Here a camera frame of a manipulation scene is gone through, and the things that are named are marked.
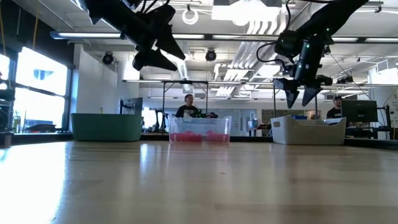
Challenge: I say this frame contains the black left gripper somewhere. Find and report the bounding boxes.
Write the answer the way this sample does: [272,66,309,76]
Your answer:
[122,4,187,72]

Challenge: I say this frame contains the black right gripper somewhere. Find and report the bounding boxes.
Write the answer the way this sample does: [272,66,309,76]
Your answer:
[272,29,334,110]

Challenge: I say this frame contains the long red toy block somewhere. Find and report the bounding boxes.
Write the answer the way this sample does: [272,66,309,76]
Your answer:
[170,130,203,144]
[205,130,230,144]

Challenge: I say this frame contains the person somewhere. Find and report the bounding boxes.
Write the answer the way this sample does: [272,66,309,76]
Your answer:
[326,95,343,119]
[175,93,200,118]

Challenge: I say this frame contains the white plastic bin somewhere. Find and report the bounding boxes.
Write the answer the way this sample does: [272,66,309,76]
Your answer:
[270,116,348,146]

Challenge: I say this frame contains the black computer monitor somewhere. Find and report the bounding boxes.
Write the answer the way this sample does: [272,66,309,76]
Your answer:
[341,99,379,124]

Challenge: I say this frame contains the grey computer monitor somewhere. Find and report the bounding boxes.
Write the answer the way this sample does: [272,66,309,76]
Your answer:
[119,97,144,116]

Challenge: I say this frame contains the dark background desk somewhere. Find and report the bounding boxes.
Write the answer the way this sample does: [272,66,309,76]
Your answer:
[345,123,398,140]

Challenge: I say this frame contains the long ceiling light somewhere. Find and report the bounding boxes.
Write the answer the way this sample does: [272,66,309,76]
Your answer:
[212,34,398,44]
[50,30,206,40]

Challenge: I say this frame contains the clear plastic bin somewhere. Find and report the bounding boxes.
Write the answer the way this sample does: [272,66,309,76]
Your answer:
[167,114,233,144]

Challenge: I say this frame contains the green plastic bin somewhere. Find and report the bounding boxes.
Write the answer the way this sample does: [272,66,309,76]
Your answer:
[70,113,144,142]

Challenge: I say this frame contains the large bright window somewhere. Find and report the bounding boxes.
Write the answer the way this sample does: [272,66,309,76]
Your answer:
[12,46,70,130]

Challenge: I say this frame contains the dark equipment stack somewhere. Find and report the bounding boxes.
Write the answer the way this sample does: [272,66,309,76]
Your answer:
[0,88,16,149]

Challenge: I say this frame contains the white hanging ring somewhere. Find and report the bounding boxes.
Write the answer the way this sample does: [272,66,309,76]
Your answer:
[182,7,199,26]

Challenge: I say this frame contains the black background table frame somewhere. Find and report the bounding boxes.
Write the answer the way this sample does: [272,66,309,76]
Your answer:
[161,80,209,118]

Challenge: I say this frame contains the black aluminium table frame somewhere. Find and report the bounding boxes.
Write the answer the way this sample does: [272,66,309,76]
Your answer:
[0,132,398,151]

